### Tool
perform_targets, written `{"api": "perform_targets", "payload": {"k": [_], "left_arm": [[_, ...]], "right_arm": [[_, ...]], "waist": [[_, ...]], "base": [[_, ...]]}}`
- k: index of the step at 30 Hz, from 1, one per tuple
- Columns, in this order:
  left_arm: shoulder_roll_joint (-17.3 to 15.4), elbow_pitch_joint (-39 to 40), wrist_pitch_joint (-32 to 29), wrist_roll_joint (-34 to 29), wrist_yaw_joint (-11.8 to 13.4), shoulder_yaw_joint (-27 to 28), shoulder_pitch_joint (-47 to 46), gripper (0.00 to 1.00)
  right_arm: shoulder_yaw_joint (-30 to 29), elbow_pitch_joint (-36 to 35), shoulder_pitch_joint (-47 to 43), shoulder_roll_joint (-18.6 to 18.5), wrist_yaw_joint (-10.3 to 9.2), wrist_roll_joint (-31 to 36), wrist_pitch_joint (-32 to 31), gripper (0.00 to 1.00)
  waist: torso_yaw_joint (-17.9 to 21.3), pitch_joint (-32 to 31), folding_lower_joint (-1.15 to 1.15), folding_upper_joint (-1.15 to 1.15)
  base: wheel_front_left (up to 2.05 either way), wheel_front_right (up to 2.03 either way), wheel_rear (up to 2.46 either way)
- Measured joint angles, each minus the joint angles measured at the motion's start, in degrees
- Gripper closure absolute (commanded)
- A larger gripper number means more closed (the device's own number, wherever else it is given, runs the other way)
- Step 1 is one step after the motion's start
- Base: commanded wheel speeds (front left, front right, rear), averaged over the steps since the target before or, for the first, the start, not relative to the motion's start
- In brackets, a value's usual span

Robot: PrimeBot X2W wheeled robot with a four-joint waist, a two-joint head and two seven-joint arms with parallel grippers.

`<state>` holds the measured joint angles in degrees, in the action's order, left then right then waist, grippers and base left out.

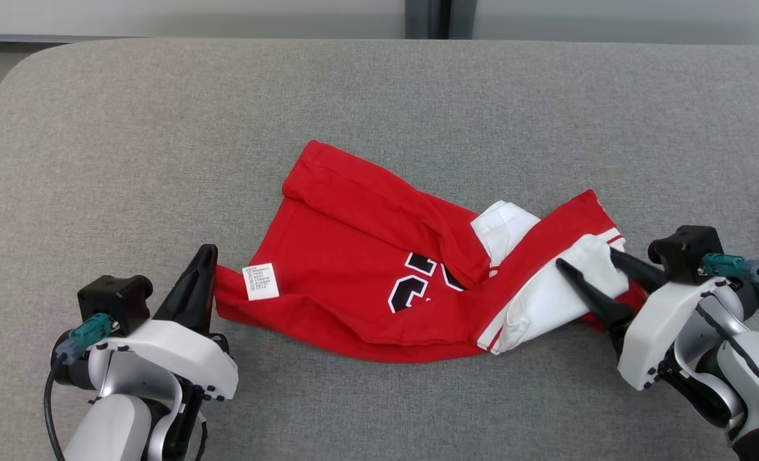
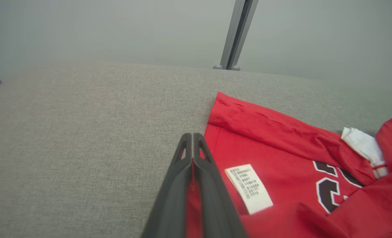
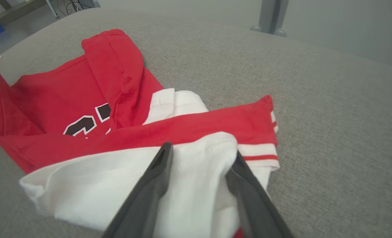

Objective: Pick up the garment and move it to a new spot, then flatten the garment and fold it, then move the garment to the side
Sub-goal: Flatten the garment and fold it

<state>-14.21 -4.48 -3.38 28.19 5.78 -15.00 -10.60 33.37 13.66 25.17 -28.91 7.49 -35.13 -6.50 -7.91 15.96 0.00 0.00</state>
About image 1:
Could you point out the grey partition post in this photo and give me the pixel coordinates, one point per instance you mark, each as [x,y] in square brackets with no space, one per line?
[439,19]

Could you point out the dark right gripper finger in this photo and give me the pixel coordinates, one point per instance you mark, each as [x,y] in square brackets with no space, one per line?
[642,274]
[600,301]

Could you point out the red jersey with white trim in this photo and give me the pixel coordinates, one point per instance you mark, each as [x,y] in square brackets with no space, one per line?
[354,269]

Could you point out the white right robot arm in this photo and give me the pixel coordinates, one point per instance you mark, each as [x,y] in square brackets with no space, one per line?
[751,371]

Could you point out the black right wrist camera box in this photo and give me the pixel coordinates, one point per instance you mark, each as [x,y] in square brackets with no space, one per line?
[687,253]

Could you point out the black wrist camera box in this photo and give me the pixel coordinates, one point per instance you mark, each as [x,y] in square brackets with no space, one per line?
[687,253]
[114,301]

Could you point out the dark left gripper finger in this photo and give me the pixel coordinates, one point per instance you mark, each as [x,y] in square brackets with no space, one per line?
[184,298]
[208,294]

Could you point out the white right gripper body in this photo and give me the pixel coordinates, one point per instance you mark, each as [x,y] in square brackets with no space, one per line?
[655,333]

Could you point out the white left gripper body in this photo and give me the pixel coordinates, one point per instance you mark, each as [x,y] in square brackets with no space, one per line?
[175,352]

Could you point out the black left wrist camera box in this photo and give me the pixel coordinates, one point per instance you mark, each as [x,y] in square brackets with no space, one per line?
[114,301]

